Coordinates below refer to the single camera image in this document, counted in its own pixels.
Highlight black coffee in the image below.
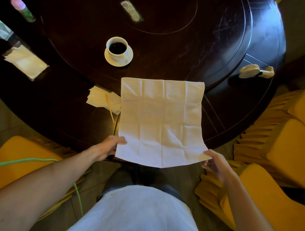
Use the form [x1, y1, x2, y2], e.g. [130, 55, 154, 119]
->
[109, 42, 127, 55]

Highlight white coffee cup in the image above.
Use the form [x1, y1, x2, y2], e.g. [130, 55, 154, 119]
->
[106, 36, 129, 63]

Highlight yellow covered chair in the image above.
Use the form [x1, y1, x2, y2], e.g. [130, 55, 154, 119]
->
[0, 136, 92, 221]
[233, 90, 305, 189]
[195, 161, 305, 231]

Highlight person's left hand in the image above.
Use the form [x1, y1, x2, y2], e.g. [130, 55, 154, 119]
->
[92, 135, 127, 162]

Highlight person's left forearm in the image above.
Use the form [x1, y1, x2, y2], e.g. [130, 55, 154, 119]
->
[0, 146, 97, 231]

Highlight long printed card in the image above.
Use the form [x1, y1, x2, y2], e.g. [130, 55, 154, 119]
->
[120, 0, 144, 23]

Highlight green cable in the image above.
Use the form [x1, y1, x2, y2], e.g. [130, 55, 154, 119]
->
[0, 158, 84, 217]

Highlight person's white shirt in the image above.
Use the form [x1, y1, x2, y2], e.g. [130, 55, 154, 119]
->
[68, 185, 199, 231]

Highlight large white cloth napkin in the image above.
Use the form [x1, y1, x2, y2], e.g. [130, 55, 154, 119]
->
[115, 77, 213, 168]

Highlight folded white paper napkins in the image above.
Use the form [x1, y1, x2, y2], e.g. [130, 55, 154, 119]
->
[86, 86, 122, 116]

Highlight person's right forearm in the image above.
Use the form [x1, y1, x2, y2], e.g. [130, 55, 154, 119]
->
[224, 173, 275, 231]

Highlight person's right hand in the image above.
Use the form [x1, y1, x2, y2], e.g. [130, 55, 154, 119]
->
[202, 149, 235, 184]

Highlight white saucer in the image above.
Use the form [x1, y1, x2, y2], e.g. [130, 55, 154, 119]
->
[104, 44, 134, 67]

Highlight green bottle with pink cap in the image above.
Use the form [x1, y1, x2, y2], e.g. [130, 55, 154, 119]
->
[10, 0, 36, 23]

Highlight thin yellow stir stick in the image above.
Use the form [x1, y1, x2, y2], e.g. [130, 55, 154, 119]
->
[105, 93, 115, 124]

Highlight person's dark trousers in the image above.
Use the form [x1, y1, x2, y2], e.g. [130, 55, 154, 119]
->
[96, 164, 191, 205]

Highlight pale green packet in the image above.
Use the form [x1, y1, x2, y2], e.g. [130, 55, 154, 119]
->
[0, 20, 14, 41]

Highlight clear packet of white tissues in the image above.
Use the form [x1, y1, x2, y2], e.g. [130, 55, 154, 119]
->
[2, 41, 50, 81]

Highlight dark wooden turntable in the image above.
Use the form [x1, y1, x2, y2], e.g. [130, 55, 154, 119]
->
[39, 0, 253, 93]

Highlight cream handheld fan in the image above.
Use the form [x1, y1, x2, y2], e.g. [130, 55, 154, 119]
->
[239, 64, 275, 79]

